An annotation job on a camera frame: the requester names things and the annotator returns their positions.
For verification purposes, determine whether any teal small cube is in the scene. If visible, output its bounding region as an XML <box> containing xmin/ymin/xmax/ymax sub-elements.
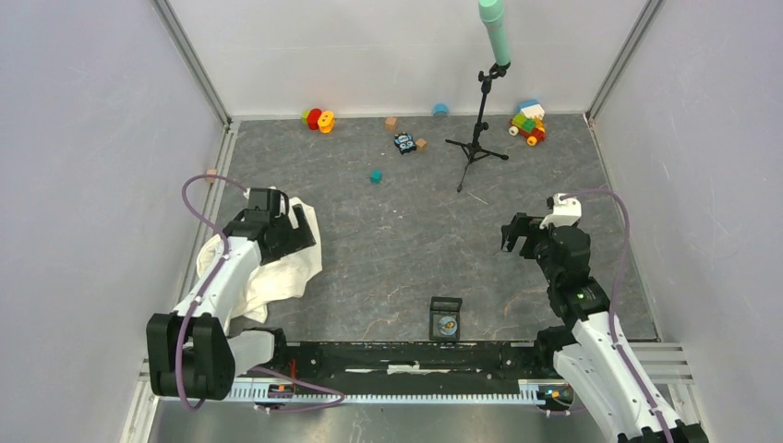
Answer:
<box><xmin>369</xmin><ymin>170</ymin><xmax>383</xmax><ymax>185</ymax></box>

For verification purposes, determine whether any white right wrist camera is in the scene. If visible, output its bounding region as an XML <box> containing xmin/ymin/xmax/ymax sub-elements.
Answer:
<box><xmin>539</xmin><ymin>193</ymin><xmax>583</xmax><ymax>230</ymax></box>

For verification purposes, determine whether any black tripod stand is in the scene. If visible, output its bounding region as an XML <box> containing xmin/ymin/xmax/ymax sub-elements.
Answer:
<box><xmin>445</xmin><ymin>63</ymin><xmax>511</xmax><ymax>193</ymax></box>

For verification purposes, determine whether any white floral t-shirt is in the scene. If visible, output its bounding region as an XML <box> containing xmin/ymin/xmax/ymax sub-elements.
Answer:
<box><xmin>181</xmin><ymin>198</ymin><xmax>322</xmax><ymax>329</ymax></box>

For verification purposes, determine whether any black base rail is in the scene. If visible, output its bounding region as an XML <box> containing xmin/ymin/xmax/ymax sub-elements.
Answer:
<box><xmin>264</xmin><ymin>341</ymin><xmax>564</xmax><ymax>395</ymax></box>

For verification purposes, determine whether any colourful brick toy car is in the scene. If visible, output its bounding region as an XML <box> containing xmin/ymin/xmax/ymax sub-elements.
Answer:
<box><xmin>508</xmin><ymin>102</ymin><xmax>547</xmax><ymax>147</ymax></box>

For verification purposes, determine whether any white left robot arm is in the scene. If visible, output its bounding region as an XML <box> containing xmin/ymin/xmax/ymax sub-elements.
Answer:
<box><xmin>146</xmin><ymin>188</ymin><xmax>322</xmax><ymax>403</ymax></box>

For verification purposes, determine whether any white slotted cable duct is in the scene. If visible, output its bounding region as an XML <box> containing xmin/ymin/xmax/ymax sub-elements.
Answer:
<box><xmin>225</xmin><ymin>377</ymin><xmax>572</xmax><ymax>407</ymax></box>

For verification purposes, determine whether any black brooch box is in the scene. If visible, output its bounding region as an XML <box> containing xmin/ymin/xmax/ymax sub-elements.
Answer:
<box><xmin>428</xmin><ymin>296</ymin><xmax>463</xmax><ymax>341</ymax></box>

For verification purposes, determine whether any black blue robot toy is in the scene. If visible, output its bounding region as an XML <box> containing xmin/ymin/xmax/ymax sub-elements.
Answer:
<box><xmin>393</xmin><ymin>132</ymin><xmax>417</xmax><ymax>155</ymax></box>

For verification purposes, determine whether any blue round block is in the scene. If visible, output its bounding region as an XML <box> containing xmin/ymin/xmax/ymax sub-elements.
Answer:
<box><xmin>431</xmin><ymin>102</ymin><xmax>450</xmax><ymax>117</ymax></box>

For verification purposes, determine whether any red yellow green ring toy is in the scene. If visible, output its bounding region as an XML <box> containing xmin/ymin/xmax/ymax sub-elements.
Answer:
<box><xmin>300</xmin><ymin>108</ymin><xmax>337</xmax><ymax>134</ymax></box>

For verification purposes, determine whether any teal foam microphone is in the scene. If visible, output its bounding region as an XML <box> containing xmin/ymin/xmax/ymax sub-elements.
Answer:
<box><xmin>477</xmin><ymin>0</ymin><xmax>512</xmax><ymax>68</ymax></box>

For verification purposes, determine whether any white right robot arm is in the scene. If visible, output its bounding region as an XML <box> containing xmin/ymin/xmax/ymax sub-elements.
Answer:
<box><xmin>501</xmin><ymin>212</ymin><xmax>708</xmax><ymax>442</ymax></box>

